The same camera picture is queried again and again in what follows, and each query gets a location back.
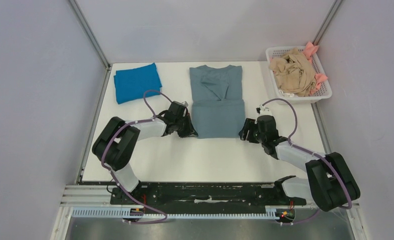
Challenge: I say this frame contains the grey blue t shirt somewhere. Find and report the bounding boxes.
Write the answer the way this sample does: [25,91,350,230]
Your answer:
[189,65,246,139]

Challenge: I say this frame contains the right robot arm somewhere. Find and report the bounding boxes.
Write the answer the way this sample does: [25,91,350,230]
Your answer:
[239,115,361,212]

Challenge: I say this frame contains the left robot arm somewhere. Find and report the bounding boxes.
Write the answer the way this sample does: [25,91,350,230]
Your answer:
[91,101,198,204]

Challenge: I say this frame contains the folded bright blue t shirt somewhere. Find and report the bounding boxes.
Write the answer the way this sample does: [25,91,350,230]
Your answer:
[114,63,162,104]

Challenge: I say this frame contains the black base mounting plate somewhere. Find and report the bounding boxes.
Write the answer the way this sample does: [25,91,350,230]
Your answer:
[77,180,317,216]

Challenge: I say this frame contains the beige t shirt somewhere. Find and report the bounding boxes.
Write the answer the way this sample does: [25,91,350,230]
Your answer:
[269,48,316,97]

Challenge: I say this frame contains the white plastic laundry basket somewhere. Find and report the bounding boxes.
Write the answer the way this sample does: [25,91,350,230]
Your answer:
[266,46,332,104]

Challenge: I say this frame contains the pink t shirt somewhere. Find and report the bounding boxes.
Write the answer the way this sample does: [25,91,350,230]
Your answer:
[302,41,328,96]

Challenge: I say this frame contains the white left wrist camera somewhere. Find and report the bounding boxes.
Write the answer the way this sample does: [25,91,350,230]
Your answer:
[182,101,189,108]

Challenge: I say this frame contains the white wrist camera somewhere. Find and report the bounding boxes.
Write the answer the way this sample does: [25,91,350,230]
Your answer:
[256,104,273,117]
[182,101,189,108]

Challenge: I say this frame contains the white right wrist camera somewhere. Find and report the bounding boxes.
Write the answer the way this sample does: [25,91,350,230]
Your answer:
[256,104,273,117]

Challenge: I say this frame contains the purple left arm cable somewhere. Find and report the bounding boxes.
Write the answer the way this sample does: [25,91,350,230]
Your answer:
[100,89,173,225]

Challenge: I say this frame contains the right aluminium frame post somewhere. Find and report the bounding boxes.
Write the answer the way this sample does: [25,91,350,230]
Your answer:
[313,0,344,46]

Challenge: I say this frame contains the aluminium frame post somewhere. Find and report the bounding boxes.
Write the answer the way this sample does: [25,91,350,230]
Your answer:
[67,0,111,70]
[313,0,344,46]

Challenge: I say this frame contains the white slotted cable duct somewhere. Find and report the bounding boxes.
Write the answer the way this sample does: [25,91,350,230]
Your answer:
[71,207,291,221]

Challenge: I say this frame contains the left aluminium frame post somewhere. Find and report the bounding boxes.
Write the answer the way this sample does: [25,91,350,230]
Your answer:
[67,0,111,70]

